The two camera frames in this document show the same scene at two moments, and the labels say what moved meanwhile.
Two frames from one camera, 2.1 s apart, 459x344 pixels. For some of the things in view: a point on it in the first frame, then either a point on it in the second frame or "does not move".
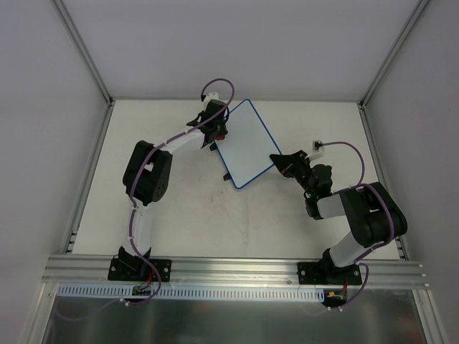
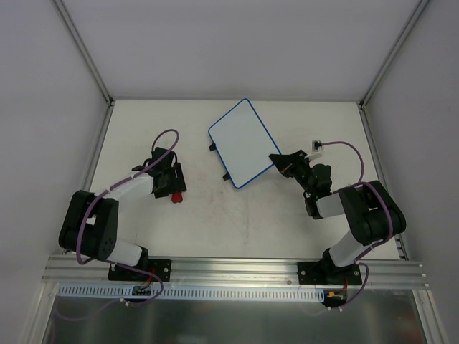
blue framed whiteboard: x=247 y=149 does not move
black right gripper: x=299 y=167 does not move
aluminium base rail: x=80 y=271 does not move
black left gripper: x=214 y=134 -> x=179 y=179
